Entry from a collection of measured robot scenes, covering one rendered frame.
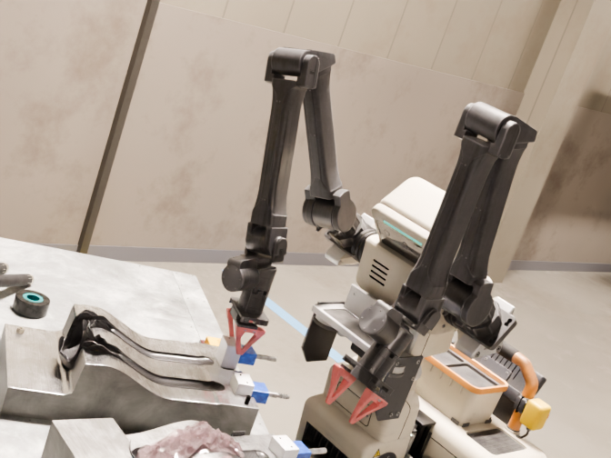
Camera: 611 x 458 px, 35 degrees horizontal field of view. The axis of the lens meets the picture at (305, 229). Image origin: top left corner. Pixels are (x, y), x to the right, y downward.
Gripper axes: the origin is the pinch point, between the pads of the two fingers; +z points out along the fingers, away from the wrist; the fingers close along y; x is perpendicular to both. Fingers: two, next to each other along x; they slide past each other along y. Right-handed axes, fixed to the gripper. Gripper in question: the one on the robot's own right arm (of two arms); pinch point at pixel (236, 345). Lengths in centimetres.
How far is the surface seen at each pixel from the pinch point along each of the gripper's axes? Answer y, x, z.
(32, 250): -67, -37, 12
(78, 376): 16.7, -36.1, 3.9
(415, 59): -331, 190, -46
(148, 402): 17.5, -21.5, 6.9
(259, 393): 13.4, 2.6, 3.8
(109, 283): -54, -17, 13
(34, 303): -26.1, -40.0, 9.6
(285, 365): -184, 104, 91
